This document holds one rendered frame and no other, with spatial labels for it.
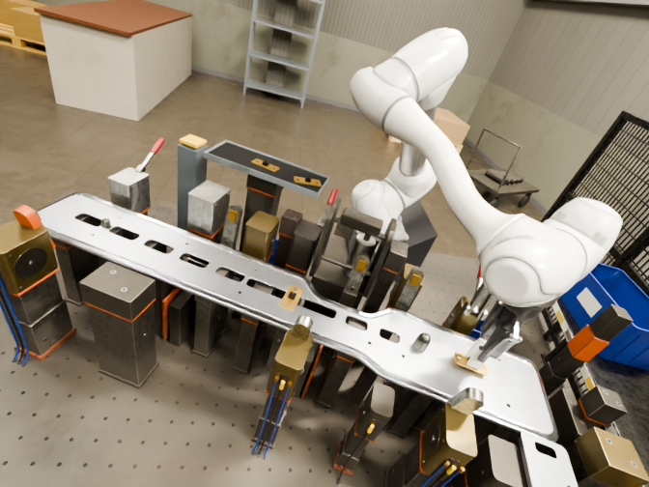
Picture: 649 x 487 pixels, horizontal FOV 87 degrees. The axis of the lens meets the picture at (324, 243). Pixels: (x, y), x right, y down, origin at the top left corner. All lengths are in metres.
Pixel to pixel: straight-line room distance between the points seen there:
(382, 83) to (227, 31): 6.03
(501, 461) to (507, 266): 0.47
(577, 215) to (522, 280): 0.20
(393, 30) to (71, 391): 6.66
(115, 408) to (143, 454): 0.14
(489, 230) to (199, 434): 0.81
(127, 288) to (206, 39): 6.31
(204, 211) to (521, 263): 0.78
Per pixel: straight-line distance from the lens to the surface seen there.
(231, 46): 6.91
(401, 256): 0.97
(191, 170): 1.22
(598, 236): 0.71
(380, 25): 6.94
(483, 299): 1.01
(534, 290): 0.56
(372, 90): 0.93
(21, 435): 1.09
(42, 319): 1.11
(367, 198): 1.39
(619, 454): 0.99
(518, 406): 0.97
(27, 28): 6.62
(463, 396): 0.76
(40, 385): 1.15
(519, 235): 0.58
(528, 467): 0.90
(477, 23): 7.46
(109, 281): 0.87
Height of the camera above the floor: 1.63
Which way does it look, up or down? 35 degrees down
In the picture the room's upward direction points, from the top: 18 degrees clockwise
